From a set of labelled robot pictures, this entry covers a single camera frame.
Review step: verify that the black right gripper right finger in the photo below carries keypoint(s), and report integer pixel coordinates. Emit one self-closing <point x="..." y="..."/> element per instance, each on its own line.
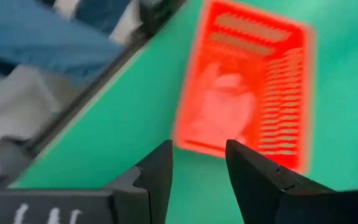
<point x="253" y="186"/>

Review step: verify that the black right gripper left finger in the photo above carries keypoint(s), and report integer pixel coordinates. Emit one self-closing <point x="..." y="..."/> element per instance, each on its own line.
<point x="154" y="186"/>

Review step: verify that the red slotted plastic basket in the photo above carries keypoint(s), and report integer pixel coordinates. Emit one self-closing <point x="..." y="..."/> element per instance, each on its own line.
<point x="228" y="93"/>

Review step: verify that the person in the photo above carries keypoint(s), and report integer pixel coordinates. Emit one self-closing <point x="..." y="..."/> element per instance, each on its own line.
<point x="42" y="40"/>

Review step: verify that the black table edge rail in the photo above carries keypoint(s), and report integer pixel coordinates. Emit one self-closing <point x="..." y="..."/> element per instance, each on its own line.
<point x="74" y="109"/>

